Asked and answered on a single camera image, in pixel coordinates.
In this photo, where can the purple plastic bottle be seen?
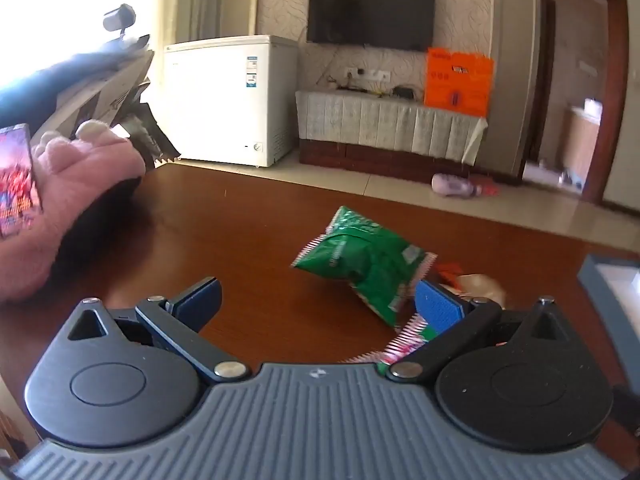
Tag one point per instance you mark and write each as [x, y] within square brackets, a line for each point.
[455, 185]

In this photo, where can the wooden kitchen cabinet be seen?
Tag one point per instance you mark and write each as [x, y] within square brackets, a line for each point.
[580, 145]

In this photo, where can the electric scooter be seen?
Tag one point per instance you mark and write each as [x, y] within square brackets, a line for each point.
[100, 90]

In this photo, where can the smartphone with red screen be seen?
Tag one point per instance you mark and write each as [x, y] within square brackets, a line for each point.
[15, 185]

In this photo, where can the black router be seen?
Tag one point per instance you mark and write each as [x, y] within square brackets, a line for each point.
[403, 93]

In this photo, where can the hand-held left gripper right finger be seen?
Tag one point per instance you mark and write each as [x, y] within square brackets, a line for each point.
[435, 305]

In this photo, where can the white wall socket strip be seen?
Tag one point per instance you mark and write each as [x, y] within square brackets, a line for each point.
[367, 73]

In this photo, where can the white chest freezer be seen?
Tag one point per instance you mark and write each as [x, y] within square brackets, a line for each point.
[215, 100]

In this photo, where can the green snack packet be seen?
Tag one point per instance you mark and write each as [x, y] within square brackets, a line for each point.
[400, 344]
[350, 260]

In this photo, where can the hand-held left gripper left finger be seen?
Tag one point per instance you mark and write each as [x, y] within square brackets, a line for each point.
[200, 302]

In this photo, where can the brown snack packet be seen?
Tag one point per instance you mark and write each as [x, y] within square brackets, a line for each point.
[480, 285]

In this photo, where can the orange cardboard box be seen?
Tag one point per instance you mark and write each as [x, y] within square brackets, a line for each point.
[460, 85]

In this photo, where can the wooden door frame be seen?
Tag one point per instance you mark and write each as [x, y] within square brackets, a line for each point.
[615, 85]

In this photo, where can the black wall television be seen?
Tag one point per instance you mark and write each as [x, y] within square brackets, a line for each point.
[370, 15]

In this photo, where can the cloth-covered tv cabinet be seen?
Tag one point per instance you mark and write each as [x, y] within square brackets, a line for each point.
[375, 120]

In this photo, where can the wooden television cabinet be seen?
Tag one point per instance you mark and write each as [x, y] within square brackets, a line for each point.
[350, 152]

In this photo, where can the grey cardboard box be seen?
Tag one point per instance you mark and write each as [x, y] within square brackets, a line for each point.
[590, 280]

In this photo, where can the pink floor mat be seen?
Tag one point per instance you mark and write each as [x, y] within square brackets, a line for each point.
[491, 189]

